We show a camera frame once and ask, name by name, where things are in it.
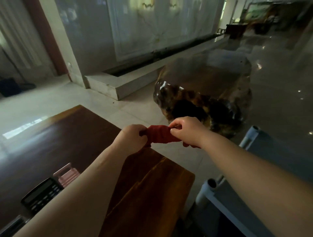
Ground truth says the person's right hand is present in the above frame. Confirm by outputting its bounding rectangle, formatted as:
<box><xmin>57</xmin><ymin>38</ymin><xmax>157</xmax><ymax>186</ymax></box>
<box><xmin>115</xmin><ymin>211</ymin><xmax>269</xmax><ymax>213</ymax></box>
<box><xmin>168</xmin><ymin>116</ymin><xmax>209</xmax><ymax>148</ymax></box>

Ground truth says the person's left hand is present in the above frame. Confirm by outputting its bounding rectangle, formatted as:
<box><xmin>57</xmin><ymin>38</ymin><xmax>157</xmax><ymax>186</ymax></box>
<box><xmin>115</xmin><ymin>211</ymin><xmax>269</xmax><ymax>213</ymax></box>
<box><xmin>113</xmin><ymin>124</ymin><xmax>151</xmax><ymax>154</ymax></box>

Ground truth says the red cloth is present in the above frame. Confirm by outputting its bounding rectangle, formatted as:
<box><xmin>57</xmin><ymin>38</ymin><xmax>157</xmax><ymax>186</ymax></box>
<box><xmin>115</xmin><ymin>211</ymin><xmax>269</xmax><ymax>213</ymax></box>
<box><xmin>139</xmin><ymin>125</ymin><xmax>201</xmax><ymax>149</ymax></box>

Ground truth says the person's left forearm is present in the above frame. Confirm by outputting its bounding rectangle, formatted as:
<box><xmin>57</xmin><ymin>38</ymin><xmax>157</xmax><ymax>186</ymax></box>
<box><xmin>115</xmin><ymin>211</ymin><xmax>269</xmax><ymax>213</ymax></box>
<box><xmin>13</xmin><ymin>144</ymin><xmax>131</xmax><ymax>237</ymax></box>

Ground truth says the person's right forearm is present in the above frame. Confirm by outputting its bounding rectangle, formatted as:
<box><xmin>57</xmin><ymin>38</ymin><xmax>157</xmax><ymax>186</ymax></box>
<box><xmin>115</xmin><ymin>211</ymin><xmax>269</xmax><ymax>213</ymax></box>
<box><xmin>200</xmin><ymin>130</ymin><xmax>313</xmax><ymax>237</ymax></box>

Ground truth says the polished wood root stool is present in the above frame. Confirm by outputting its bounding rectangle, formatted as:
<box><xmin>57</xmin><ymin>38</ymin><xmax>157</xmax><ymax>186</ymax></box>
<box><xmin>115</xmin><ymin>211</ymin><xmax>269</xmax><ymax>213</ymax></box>
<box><xmin>153</xmin><ymin>49</ymin><xmax>253</xmax><ymax>140</ymax></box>

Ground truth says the white marble platform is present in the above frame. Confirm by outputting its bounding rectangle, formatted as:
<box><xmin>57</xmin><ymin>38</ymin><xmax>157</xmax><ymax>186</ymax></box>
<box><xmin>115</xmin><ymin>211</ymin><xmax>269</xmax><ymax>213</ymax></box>
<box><xmin>84</xmin><ymin>34</ymin><xmax>231</xmax><ymax>101</ymax></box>

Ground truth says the pink plastic holder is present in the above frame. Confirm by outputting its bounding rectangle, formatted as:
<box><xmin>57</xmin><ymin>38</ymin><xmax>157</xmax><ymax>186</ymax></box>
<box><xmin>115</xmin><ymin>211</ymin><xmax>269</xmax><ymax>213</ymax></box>
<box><xmin>52</xmin><ymin>163</ymin><xmax>81</xmax><ymax>188</ymax></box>

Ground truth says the dark wooden bench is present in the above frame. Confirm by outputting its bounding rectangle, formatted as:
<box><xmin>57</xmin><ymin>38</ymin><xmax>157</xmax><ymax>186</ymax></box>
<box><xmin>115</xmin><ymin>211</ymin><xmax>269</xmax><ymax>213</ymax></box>
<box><xmin>217</xmin><ymin>23</ymin><xmax>249</xmax><ymax>40</ymax></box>

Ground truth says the black calculator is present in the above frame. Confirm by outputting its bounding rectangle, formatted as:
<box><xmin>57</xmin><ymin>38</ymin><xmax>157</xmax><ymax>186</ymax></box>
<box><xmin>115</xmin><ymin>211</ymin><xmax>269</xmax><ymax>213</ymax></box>
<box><xmin>21</xmin><ymin>177</ymin><xmax>65</xmax><ymax>217</ymax></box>

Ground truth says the dark bag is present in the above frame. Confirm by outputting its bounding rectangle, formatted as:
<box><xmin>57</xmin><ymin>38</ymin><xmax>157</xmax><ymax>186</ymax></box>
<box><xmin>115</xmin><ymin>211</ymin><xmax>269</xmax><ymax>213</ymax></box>
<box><xmin>0</xmin><ymin>77</ymin><xmax>37</xmax><ymax>98</ymax></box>

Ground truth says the white curtain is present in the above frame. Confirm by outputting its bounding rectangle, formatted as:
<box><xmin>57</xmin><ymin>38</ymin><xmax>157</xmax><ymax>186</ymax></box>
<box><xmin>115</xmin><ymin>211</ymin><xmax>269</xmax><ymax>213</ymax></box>
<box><xmin>0</xmin><ymin>0</ymin><xmax>57</xmax><ymax>79</ymax></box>

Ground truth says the dark flat device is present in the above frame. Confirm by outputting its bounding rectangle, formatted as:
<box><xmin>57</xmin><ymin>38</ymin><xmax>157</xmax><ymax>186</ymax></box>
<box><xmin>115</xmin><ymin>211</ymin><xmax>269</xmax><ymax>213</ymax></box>
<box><xmin>0</xmin><ymin>215</ymin><xmax>30</xmax><ymax>237</ymax></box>

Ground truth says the large white wall panel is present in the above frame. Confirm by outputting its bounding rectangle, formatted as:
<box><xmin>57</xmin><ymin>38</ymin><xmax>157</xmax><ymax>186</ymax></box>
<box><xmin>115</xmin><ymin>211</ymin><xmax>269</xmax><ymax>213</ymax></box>
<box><xmin>107</xmin><ymin>0</ymin><xmax>222</xmax><ymax>62</ymax></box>

